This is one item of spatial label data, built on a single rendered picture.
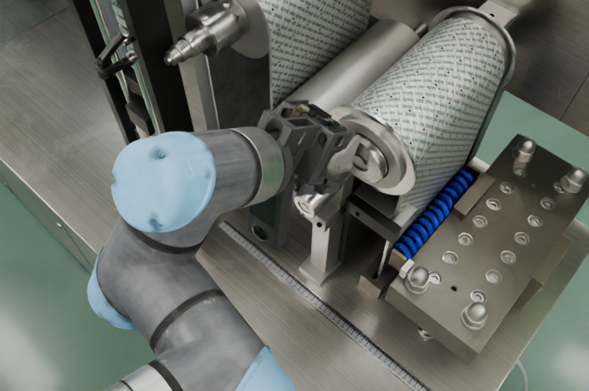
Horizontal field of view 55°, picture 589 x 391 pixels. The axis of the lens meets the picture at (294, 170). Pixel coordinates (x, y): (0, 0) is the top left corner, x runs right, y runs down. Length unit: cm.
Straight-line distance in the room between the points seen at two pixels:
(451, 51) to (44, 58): 99
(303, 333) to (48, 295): 132
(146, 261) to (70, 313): 163
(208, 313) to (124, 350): 155
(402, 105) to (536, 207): 39
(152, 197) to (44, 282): 177
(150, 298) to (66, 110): 91
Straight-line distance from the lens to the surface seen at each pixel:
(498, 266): 97
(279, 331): 101
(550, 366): 210
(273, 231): 64
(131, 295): 51
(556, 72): 97
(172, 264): 50
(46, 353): 210
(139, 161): 45
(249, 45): 83
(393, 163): 73
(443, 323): 91
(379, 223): 82
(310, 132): 58
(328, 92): 84
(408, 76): 77
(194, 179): 44
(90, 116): 133
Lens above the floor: 186
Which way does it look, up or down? 56 degrees down
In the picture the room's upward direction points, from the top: straight up
